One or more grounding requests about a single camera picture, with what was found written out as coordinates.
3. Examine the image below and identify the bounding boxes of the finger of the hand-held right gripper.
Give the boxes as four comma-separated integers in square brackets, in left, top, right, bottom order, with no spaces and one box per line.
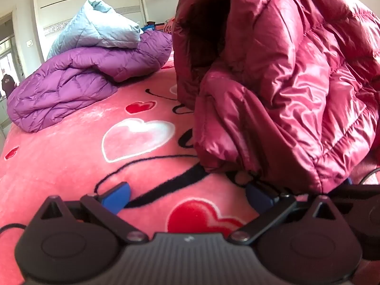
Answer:
[328,177,380,207]

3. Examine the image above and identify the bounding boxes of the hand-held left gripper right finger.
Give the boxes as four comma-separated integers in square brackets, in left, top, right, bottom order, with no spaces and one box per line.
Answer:
[227,181,340,245]

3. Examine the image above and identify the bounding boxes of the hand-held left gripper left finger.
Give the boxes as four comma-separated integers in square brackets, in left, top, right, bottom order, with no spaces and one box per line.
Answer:
[37,182,149,242]

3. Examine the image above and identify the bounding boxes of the red down jacket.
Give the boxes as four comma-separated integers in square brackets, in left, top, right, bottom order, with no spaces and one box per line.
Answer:
[172,0,380,193]

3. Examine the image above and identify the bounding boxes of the pink heart-print blanket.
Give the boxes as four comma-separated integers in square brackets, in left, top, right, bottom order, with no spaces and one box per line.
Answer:
[0,50,380,285]

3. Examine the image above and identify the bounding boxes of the purple down jacket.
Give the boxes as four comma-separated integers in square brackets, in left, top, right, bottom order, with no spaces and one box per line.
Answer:
[6,30,173,133]

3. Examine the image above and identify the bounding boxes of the light blue down jacket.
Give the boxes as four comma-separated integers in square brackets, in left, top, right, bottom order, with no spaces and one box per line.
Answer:
[46,0,141,61]

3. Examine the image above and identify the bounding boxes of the black cable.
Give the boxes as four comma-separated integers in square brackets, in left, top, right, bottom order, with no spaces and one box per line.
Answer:
[358,168,380,186]
[0,223,29,238]

